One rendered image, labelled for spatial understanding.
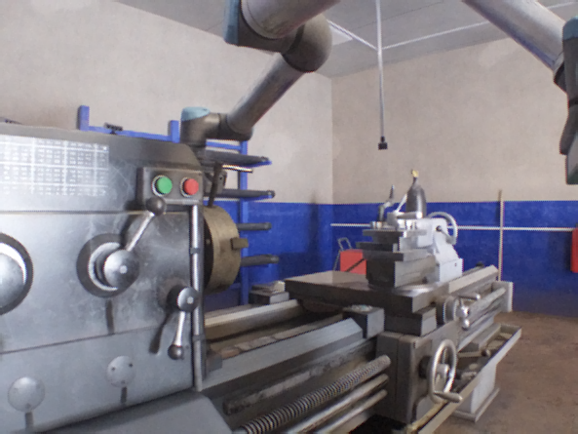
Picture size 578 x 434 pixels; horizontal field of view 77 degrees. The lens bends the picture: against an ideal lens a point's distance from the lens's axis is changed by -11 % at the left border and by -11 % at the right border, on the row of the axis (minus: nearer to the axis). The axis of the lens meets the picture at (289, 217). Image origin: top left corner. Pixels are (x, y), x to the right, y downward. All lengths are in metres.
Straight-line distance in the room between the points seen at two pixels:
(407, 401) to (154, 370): 0.85
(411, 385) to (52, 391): 1.02
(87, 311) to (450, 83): 5.50
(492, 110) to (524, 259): 1.89
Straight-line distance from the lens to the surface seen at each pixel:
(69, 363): 0.73
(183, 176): 0.75
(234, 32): 0.79
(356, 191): 6.28
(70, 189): 0.69
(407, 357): 1.33
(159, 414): 0.79
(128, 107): 4.44
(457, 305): 1.43
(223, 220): 1.05
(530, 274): 5.36
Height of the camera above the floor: 1.19
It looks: level
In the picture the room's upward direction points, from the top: straight up
